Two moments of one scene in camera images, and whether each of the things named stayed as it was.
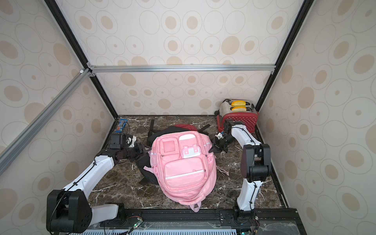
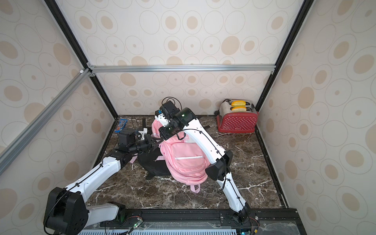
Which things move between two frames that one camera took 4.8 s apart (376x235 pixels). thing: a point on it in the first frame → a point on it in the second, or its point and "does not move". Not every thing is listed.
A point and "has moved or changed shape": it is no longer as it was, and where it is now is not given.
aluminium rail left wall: [47, 113] does not move
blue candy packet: [122, 123] does not move
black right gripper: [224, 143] → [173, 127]
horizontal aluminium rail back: [93, 68] does not move
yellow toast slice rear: [238, 103] does not move
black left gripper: [139, 150] → [149, 143]
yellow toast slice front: [239, 109] does not move
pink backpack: [184, 166] has moved or changed shape
